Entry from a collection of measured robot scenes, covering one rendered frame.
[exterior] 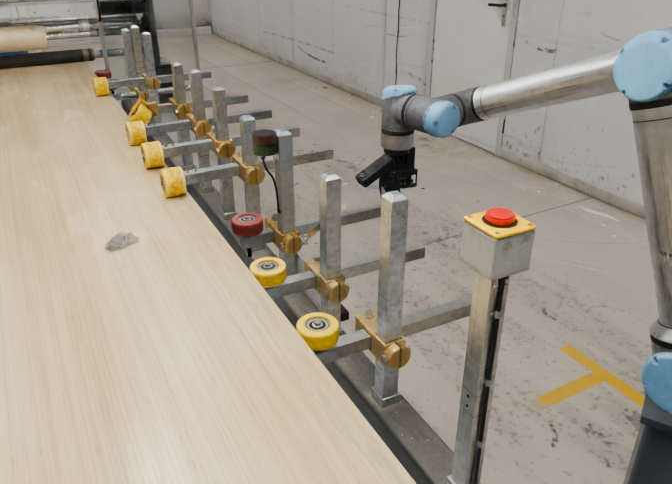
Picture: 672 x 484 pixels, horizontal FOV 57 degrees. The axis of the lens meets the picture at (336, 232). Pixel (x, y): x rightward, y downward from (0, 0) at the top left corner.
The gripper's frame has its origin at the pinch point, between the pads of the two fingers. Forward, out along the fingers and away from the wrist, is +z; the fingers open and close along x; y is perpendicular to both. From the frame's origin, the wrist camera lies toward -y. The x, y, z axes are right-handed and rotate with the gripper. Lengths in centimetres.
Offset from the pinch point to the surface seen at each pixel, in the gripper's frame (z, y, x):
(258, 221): -8.0, -40.6, -3.2
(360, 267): -2.1, -24.1, -26.5
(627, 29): -22, 228, 111
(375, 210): -2.9, -5.1, -1.5
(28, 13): -35, -75, 225
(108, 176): -7, -69, 48
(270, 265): -8, -46, -26
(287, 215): -9.3, -33.7, -5.8
